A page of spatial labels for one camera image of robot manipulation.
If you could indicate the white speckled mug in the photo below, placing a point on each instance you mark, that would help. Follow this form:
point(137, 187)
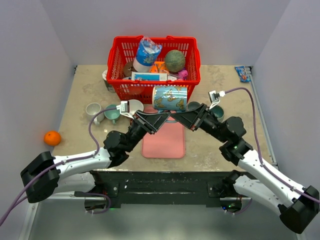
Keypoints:
point(91, 110)

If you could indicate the orange package in basket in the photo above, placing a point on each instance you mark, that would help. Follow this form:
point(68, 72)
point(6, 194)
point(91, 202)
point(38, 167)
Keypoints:
point(159, 67)

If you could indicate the white blue flat box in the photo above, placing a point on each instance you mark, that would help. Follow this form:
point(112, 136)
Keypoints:
point(149, 76)

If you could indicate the blue white paper towel roll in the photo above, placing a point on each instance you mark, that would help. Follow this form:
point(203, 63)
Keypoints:
point(146, 55)

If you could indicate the small green mug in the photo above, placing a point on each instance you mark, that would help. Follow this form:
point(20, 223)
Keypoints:
point(112, 113)

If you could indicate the grey blue mug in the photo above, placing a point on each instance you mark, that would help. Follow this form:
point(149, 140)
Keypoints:
point(192, 105)

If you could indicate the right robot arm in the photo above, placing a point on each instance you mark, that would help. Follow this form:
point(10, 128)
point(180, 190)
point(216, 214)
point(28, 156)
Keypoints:
point(295, 204)

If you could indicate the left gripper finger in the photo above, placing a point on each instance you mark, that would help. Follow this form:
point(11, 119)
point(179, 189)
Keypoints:
point(151, 125)
point(142, 114)

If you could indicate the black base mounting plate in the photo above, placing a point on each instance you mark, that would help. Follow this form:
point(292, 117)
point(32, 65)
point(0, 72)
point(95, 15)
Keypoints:
point(116, 188)

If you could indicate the light blue tall mug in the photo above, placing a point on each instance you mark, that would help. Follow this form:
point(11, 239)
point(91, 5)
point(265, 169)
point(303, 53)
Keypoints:
point(170, 98)

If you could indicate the dark red mug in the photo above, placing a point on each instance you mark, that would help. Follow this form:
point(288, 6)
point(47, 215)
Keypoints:
point(137, 105)

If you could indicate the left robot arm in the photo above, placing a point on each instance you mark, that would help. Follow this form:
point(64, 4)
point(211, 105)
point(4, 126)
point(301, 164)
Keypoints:
point(40, 177)

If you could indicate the blue snack packet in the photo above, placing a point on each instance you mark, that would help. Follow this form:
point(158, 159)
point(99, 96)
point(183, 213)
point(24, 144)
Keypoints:
point(243, 75)

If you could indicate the red plastic shopping basket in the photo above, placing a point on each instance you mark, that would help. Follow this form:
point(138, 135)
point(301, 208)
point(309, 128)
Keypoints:
point(124, 50)

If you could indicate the pink plastic tray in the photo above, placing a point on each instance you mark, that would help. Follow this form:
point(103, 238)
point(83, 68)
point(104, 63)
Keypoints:
point(167, 143)

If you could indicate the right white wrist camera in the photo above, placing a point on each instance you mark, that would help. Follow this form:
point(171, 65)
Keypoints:
point(215, 98)

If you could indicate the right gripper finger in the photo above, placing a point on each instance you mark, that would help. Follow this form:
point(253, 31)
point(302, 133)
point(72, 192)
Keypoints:
point(203, 108)
point(189, 119)

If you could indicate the teal green mug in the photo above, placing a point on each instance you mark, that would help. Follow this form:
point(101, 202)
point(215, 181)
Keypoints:
point(217, 112)

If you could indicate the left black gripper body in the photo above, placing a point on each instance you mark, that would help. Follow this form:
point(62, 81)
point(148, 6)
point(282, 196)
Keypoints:
point(137, 131)

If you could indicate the green netted melon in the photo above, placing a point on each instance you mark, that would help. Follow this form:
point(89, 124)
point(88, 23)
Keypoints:
point(175, 61)

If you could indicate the pink small box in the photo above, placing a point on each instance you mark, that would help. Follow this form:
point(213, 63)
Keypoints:
point(183, 74)

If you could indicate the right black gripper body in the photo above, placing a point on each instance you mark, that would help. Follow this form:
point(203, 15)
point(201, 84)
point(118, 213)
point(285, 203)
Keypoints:
point(206, 121)

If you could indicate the orange fruit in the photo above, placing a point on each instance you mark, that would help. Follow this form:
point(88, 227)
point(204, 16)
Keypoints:
point(52, 138)

